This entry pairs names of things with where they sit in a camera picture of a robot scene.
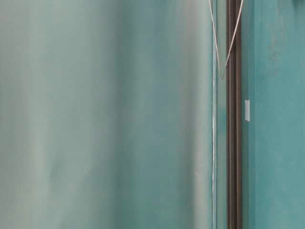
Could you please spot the black aluminium extrusion rail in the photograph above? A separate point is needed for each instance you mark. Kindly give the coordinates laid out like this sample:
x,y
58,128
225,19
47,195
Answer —
x,y
233,105

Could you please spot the white tape piece near rail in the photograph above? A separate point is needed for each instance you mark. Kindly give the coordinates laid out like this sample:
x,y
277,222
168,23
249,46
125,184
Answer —
x,y
247,110

